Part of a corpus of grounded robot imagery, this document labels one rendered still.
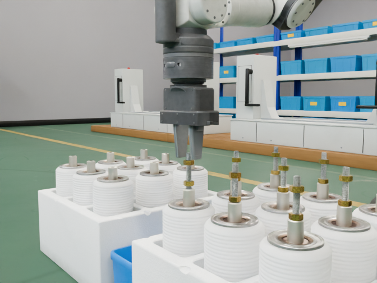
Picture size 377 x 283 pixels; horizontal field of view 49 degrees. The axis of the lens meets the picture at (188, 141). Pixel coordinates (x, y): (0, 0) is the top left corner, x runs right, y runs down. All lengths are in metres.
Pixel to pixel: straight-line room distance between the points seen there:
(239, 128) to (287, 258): 2.99
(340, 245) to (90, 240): 0.55
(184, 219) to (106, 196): 0.30
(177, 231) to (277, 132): 2.58
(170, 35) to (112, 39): 6.99
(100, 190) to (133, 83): 4.30
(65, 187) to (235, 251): 0.66
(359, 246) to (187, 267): 0.26
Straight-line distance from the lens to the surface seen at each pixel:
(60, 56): 7.21
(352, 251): 0.65
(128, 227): 0.95
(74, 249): 1.06
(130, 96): 5.17
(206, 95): 0.70
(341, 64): 6.01
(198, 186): 1.09
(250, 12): 0.82
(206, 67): 0.70
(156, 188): 1.02
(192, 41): 0.69
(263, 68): 3.59
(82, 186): 1.07
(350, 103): 5.94
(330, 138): 2.99
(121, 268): 0.89
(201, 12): 0.68
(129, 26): 7.89
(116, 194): 0.96
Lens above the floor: 0.44
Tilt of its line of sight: 6 degrees down
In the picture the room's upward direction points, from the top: straight up
